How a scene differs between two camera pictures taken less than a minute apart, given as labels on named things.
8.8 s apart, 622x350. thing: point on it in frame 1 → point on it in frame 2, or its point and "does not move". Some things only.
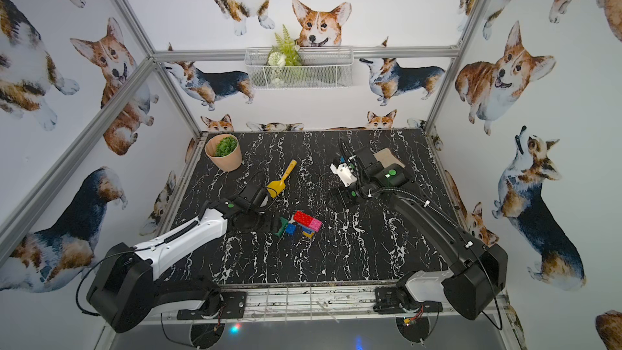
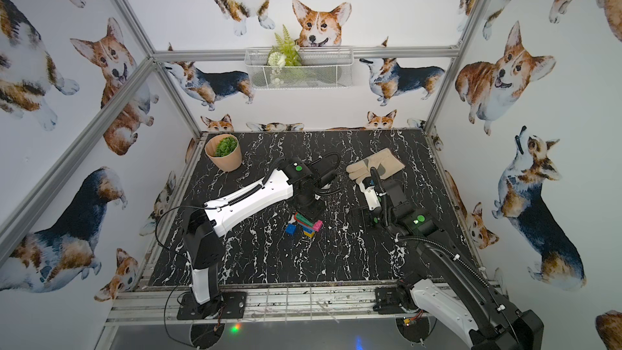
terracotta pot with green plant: (223, 149) does not move
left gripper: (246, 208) → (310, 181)
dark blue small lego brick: (291, 229) does not move
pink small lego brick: (315, 224) does not move
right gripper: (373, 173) → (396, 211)
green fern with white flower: (285, 52) does not move
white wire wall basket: (323, 67) does not move
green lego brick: (284, 223) → (300, 217)
